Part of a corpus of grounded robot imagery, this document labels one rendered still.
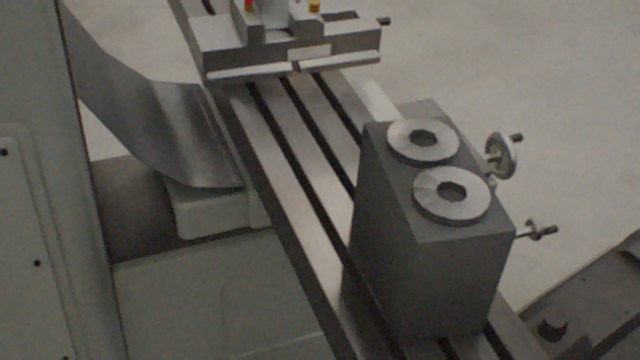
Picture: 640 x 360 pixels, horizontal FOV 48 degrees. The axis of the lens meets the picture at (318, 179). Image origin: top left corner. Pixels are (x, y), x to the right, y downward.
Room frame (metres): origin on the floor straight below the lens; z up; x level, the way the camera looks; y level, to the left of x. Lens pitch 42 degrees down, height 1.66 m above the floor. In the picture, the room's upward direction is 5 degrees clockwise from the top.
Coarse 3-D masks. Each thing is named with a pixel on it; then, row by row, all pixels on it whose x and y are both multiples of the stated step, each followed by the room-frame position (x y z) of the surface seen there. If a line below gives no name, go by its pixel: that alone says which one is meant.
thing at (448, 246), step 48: (384, 144) 0.71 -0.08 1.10; (432, 144) 0.72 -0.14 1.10; (384, 192) 0.65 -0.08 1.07; (432, 192) 0.61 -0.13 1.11; (480, 192) 0.62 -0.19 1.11; (384, 240) 0.63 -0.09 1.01; (432, 240) 0.55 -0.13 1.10; (480, 240) 0.56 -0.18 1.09; (384, 288) 0.60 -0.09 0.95; (432, 288) 0.55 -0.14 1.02; (480, 288) 0.57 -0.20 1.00; (432, 336) 0.55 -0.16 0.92
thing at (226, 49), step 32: (352, 0) 1.31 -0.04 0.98; (192, 32) 1.15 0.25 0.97; (224, 32) 1.15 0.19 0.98; (256, 32) 1.11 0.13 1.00; (288, 32) 1.16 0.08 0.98; (352, 32) 1.19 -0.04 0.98; (224, 64) 1.09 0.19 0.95; (256, 64) 1.12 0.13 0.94; (288, 64) 1.14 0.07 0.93; (320, 64) 1.15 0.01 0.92; (352, 64) 1.17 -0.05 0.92
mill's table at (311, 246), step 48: (192, 0) 1.38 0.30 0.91; (240, 96) 1.05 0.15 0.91; (288, 96) 1.06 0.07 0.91; (336, 96) 1.07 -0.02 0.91; (240, 144) 0.97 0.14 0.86; (288, 144) 0.93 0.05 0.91; (336, 144) 0.93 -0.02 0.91; (288, 192) 0.81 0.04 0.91; (336, 192) 0.82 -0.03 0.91; (288, 240) 0.75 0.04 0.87; (336, 240) 0.74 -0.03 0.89; (336, 288) 0.63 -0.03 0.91; (336, 336) 0.57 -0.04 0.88; (384, 336) 0.57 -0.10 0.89; (480, 336) 0.57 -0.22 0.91; (528, 336) 0.57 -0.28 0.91
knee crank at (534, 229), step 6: (528, 222) 1.21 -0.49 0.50; (534, 222) 1.20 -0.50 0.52; (540, 222) 1.20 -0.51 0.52; (546, 222) 1.22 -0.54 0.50; (522, 228) 1.19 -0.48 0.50; (528, 228) 1.19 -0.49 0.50; (534, 228) 1.19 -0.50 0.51; (540, 228) 1.18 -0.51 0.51; (546, 228) 1.20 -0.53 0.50; (552, 228) 1.22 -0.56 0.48; (558, 228) 1.22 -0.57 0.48; (522, 234) 1.18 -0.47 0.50; (528, 234) 1.18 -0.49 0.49; (534, 234) 1.18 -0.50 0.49; (540, 234) 1.18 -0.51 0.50; (546, 234) 1.21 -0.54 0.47; (534, 240) 1.18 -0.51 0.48
